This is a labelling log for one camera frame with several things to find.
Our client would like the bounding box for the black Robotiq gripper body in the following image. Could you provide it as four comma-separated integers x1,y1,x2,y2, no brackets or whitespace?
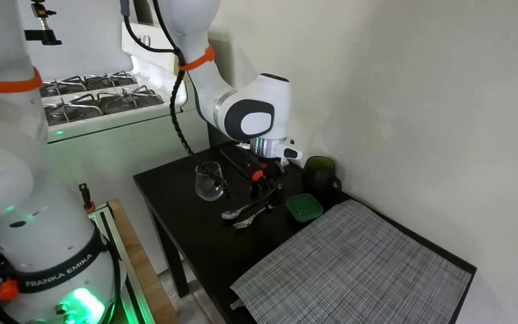
242,155,285,193

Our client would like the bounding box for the silver metal fork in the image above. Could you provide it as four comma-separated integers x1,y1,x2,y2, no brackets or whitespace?
231,202,276,233

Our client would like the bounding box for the clear glass cup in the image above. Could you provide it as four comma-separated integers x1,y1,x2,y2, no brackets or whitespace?
192,161,226,204

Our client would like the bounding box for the silver metal spoon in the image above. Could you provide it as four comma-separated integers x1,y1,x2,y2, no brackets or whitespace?
219,200,258,224

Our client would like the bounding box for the dark green mug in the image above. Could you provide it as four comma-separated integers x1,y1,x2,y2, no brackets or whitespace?
301,155,343,204

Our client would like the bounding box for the grey woven placemat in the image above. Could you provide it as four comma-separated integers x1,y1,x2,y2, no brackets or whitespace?
228,199,474,324

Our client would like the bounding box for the white gas stove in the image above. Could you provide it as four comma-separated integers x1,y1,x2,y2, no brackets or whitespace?
23,20,211,278

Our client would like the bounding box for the wooden board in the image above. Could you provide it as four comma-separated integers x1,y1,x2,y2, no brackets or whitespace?
105,200,179,324

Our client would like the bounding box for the small black orange clamp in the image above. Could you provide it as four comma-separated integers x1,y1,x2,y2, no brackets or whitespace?
77,182,96,217

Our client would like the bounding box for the orange connector cap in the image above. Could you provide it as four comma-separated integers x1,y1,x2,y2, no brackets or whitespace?
0,278,21,305

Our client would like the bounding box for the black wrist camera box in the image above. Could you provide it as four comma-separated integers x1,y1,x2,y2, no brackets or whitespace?
217,145,258,181

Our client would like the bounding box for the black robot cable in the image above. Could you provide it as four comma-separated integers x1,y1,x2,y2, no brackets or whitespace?
118,0,199,157

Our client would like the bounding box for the aluminium base frame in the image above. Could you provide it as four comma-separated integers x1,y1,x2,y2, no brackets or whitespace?
86,202,156,324

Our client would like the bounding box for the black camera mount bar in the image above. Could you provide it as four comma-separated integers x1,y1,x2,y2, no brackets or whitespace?
23,0,64,47

